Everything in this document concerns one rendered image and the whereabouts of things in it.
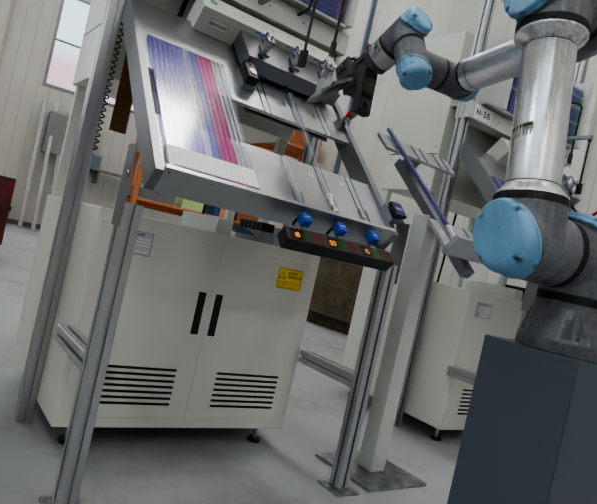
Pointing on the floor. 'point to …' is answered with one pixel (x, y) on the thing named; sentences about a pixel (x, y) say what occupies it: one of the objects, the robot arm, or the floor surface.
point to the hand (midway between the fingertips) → (329, 113)
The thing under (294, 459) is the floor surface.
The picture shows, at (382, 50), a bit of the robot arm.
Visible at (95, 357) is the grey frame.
